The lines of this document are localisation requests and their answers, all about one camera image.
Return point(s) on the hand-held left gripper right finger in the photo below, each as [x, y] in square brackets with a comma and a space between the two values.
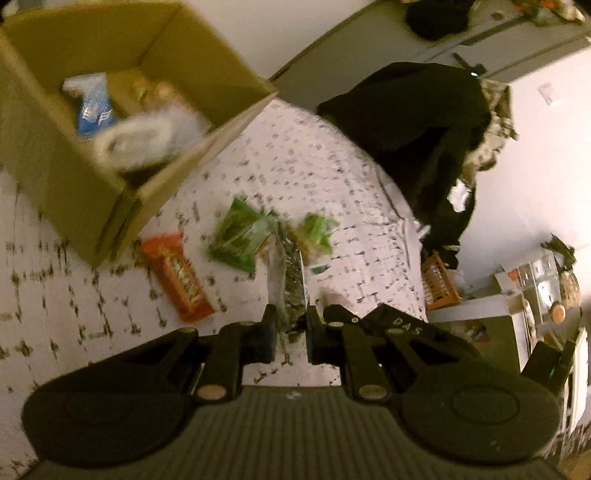
[311, 334]

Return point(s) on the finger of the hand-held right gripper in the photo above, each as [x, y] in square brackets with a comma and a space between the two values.
[406, 323]

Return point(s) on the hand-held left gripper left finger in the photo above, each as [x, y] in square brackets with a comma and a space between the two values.
[270, 332]

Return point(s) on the dark clear snack packet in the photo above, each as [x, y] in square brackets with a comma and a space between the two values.
[291, 286]

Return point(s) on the large green snack packet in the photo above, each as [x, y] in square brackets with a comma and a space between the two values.
[238, 233]

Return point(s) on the clear white-label snack packet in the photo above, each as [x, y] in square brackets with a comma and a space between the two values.
[138, 138]

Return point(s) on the blue snack packet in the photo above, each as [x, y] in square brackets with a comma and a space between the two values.
[94, 113]

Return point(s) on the cardboard box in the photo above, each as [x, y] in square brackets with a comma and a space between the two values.
[46, 138]

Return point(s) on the orange ball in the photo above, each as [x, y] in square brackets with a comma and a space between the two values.
[558, 314]

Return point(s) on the orange basket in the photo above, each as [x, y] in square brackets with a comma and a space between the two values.
[438, 281]

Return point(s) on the white desk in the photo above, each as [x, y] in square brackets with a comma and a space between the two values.
[466, 307]

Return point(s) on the clear drawer organizer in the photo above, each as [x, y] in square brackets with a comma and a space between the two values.
[535, 277]

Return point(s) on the small green snack packet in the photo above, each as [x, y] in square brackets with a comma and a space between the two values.
[317, 230]

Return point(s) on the orange snack packet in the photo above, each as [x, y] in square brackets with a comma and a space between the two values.
[178, 277]

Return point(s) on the green plant decoration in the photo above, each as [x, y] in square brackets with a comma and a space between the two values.
[561, 251]

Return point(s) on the white cloth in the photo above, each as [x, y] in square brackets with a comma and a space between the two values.
[459, 196]

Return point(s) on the white patterned blanket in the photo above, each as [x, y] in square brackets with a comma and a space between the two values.
[323, 161]

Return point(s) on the black jacket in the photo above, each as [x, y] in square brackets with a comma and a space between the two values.
[415, 138]

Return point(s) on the camouflage cloth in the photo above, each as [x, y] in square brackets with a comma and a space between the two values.
[496, 120]

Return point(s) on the grey door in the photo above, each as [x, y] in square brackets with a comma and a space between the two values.
[369, 37]

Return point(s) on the dark clothes hung on door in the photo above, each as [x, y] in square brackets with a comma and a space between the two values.
[434, 18]

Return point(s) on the light switch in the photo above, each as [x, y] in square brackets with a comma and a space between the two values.
[547, 94]

